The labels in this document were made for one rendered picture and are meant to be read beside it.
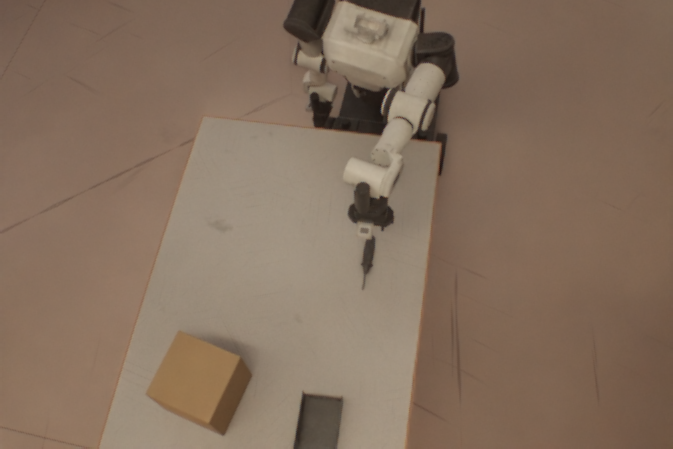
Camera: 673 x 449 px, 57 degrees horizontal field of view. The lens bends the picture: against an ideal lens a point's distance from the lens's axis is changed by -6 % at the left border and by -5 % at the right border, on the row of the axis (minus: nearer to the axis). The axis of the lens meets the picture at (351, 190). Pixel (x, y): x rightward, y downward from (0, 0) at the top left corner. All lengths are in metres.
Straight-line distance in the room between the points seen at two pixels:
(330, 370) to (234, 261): 0.43
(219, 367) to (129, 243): 1.57
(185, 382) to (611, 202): 2.23
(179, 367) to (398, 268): 0.67
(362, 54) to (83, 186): 1.84
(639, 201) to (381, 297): 1.76
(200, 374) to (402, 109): 0.84
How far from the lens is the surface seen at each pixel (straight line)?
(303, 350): 1.82
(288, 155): 2.09
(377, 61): 1.95
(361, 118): 3.09
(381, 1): 2.02
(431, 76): 1.86
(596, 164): 3.34
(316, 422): 1.77
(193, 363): 1.66
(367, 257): 1.87
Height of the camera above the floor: 2.64
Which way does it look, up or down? 60 degrees down
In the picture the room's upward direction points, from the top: 2 degrees counter-clockwise
